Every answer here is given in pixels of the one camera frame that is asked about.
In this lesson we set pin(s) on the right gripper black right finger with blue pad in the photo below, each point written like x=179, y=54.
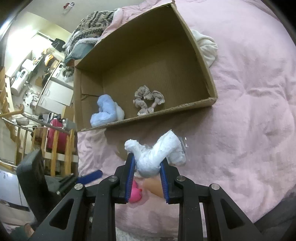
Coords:
x=210, y=204

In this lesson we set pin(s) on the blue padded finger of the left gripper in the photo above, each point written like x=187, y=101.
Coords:
x=89, y=177

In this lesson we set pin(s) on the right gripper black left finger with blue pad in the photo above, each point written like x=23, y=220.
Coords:
x=88, y=213

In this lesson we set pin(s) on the white cloth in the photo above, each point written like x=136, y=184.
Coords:
x=148, y=160
x=207, y=45

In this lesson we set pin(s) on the pink and tan toy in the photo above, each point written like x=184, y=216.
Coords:
x=142, y=189

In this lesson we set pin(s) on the light blue fluffy cloth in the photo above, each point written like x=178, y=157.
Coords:
x=109, y=111

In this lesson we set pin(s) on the beige lace scrunchie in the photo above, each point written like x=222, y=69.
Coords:
x=147, y=100

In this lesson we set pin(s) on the clear plastic labelled packet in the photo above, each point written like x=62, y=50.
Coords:
x=184, y=146

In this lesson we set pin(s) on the wooden railing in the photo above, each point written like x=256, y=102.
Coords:
x=19, y=135

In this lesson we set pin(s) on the pink bed duvet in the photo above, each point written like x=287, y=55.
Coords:
x=245, y=142

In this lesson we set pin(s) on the white kitchen cabinet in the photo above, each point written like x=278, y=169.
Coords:
x=54, y=98

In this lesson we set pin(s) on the white washing machine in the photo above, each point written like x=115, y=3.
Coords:
x=60, y=77

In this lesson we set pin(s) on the brown cardboard box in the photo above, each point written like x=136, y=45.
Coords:
x=156, y=49

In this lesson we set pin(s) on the patterned knit sweater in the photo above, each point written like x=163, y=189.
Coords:
x=89, y=30

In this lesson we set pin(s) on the white cloth behind box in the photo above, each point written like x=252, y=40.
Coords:
x=207, y=45

